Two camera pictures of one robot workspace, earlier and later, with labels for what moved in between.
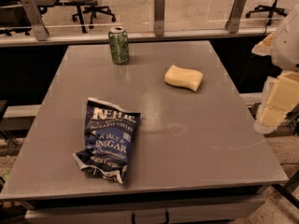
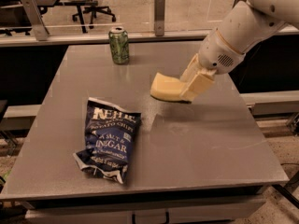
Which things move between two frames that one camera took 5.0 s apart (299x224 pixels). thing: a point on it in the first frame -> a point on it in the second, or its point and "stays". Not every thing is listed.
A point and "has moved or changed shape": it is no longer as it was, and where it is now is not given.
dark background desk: x=53 y=0 stays
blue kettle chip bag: x=110 y=133 stays
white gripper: x=288 y=46 -> x=218 y=54
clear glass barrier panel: x=143 y=11 stays
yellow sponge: x=187 y=78 has moved or changed shape
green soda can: x=120 y=45 stays
